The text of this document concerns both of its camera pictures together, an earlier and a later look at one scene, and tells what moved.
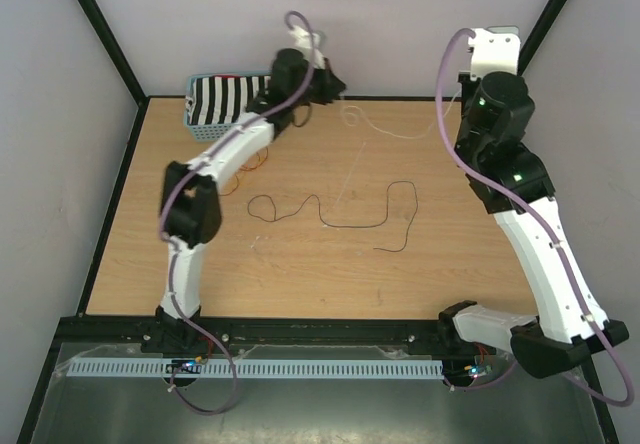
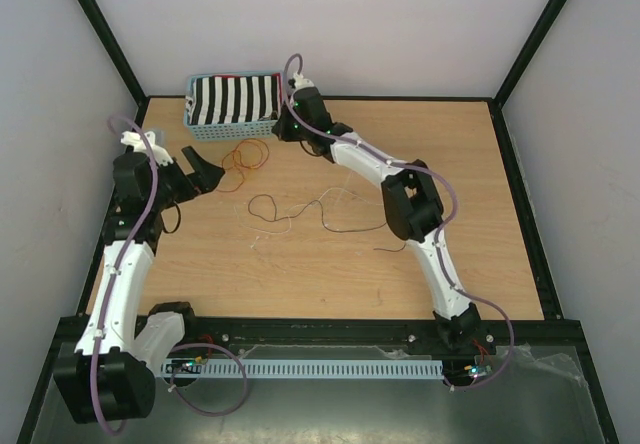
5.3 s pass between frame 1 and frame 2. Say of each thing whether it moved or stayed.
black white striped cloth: stayed
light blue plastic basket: stayed
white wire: moved
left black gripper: moved
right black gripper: moved
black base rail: stayed
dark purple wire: moved
